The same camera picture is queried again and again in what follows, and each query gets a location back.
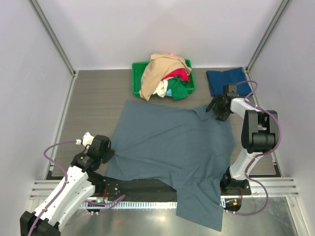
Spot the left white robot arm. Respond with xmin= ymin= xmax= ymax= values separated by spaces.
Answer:
xmin=20 ymin=132 xmax=114 ymax=236

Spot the green t shirt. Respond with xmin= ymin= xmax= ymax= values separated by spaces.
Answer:
xmin=167 ymin=77 xmax=189 ymax=100

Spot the white slotted cable duct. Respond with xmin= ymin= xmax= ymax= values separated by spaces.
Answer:
xmin=85 ymin=199 xmax=226 ymax=210

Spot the red t shirt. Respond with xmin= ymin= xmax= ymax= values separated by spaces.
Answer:
xmin=163 ymin=68 xmax=190 ymax=82

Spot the beige t shirt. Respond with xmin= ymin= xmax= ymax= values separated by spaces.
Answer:
xmin=139 ymin=53 xmax=192 ymax=101

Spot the grey-blue t shirt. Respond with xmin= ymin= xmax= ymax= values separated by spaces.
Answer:
xmin=106 ymin=100 xmax=235 ymax=231

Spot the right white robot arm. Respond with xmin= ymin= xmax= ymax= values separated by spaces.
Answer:
xmin=206 ymin=84 xmax=280 ymax=195

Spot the light blue t shirt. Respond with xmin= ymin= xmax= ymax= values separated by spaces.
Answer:
xmin=165 ymin=89 xmax=172 ymax=97

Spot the aluminium frame rail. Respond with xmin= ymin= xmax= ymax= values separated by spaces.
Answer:
xmin=30 ymin=177 xmax=299 ymax=200

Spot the green plastic bin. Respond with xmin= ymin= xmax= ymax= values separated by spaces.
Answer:
xmin=131 ymin=61 xmax=196 ymax=98

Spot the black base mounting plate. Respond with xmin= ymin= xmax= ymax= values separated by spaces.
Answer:
xmin=93 ymin=175 xmax=252 ymax=202

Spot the folded dark blue t shirt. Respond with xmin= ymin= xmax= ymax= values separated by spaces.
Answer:
xmin=206 ymin=67 xmax=252 ymax=97

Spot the white t shirt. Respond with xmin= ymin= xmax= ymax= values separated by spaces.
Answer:
xmin=153 ymin=80 xmax=168 ymax=98

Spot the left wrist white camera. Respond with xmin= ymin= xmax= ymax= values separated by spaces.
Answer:
xmin=75 ymin=132 xmax=95 ymax=147

